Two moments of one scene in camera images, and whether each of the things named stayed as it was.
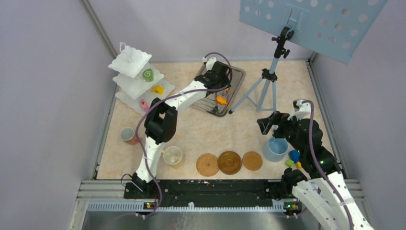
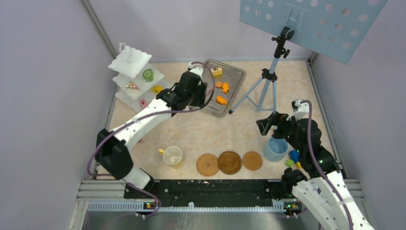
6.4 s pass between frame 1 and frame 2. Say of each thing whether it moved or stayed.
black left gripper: moved
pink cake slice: stayed
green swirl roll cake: stayed
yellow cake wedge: stayed
